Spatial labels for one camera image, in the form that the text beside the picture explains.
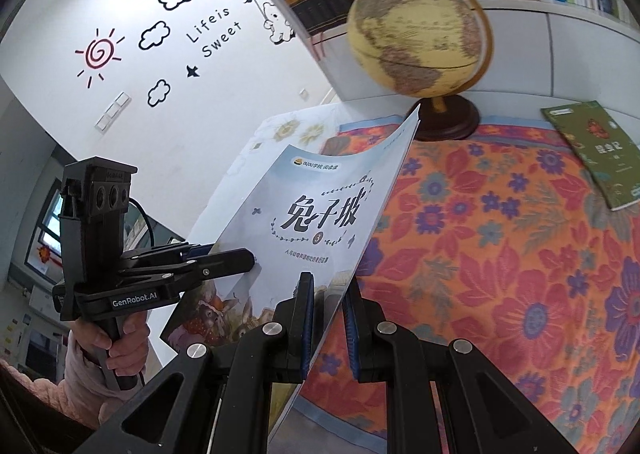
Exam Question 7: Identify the antique yellow globe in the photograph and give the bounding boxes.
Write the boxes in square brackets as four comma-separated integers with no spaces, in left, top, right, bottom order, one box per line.
[346,0,494,142]

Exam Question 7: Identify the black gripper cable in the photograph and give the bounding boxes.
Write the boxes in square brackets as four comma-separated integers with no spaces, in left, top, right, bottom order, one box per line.
[127,197,158,250]

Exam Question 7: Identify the white rabbit hill book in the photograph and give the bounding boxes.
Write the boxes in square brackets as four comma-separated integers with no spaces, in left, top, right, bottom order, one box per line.
[159,103,422,444]

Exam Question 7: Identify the white bookshelf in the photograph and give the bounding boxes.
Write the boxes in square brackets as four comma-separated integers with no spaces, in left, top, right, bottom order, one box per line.
[273,0,639,138]

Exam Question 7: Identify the pink left sleeve forearm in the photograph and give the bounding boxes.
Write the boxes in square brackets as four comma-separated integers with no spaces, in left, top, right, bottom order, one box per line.
[1,333,142,429]

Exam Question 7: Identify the floral orange table mat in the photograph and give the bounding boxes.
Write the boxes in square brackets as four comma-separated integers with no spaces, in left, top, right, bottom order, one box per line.
[297,116,640,454]

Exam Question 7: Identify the olive green insect book 04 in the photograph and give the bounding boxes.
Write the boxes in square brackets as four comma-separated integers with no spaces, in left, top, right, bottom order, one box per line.
[541,101,640,211]

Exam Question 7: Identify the left hand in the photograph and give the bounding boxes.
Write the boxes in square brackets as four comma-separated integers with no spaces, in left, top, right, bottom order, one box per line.
[70,312,150,376]

